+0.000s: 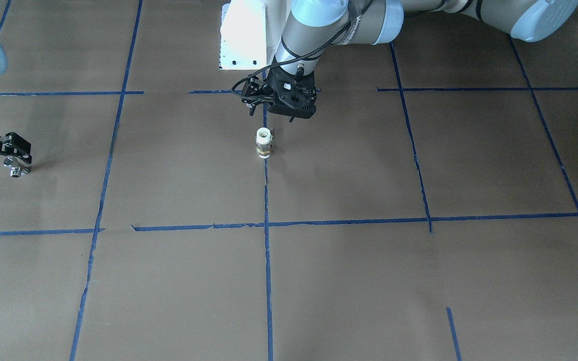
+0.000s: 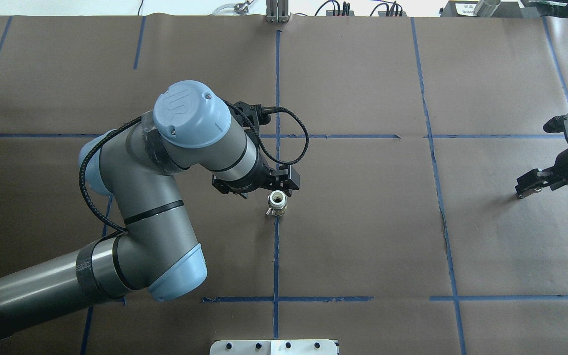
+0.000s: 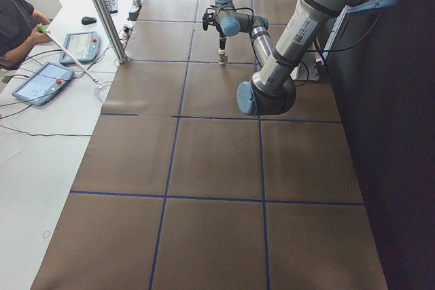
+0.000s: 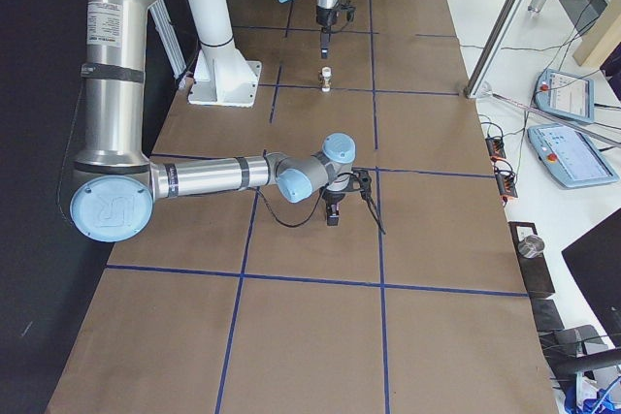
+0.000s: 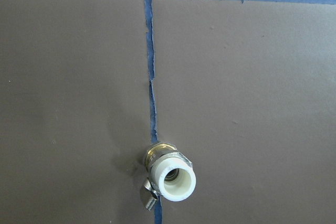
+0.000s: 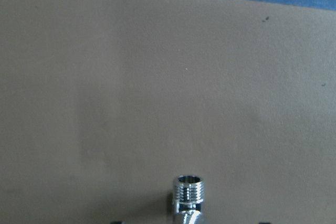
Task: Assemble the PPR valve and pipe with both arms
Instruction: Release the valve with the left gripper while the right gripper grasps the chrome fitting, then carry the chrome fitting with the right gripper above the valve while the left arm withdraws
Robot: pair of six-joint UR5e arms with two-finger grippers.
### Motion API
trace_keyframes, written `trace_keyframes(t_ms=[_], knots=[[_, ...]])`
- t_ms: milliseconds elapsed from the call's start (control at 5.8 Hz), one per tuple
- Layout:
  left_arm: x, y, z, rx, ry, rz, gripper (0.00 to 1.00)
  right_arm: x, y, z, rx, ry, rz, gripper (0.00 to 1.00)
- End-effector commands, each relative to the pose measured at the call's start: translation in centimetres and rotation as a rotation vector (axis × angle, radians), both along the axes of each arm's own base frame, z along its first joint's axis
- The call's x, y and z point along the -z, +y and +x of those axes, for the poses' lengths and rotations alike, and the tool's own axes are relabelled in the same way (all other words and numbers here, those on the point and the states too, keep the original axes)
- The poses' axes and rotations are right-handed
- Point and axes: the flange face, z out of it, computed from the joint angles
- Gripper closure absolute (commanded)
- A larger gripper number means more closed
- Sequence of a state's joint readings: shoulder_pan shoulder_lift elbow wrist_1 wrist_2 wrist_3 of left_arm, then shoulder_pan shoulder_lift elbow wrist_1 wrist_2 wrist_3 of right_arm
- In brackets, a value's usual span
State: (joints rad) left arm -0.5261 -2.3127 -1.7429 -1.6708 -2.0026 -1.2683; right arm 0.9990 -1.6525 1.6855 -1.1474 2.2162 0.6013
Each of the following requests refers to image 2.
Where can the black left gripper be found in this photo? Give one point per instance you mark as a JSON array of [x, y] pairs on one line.
[[253, 181]]

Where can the white brass PPR valve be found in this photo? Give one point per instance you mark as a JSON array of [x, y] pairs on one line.
[[277, 202]]

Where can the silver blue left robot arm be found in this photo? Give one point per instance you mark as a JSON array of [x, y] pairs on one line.
[[127, 179]]

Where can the black power strip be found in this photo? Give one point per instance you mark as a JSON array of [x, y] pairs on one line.
[[340, 9]]

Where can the steel metal cup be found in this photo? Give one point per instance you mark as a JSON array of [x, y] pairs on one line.
[[486, 8]]

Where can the aluminium profile camera post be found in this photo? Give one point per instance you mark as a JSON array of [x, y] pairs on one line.
[[277, 11]]

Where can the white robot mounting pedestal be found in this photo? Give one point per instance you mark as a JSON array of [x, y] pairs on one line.
[[276, 347]]

